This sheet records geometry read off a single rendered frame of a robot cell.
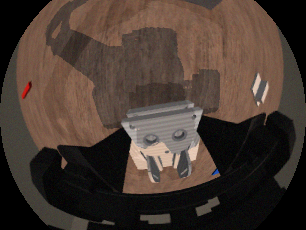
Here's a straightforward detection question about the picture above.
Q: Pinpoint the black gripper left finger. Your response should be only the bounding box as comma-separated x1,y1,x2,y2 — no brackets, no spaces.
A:
57,127,132,192

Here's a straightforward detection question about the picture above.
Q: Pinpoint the red rectangular bar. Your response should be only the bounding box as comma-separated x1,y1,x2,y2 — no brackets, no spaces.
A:
21,82,32,99

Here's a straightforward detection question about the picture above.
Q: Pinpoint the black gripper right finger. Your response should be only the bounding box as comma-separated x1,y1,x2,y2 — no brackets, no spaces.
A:
197,114,266,175

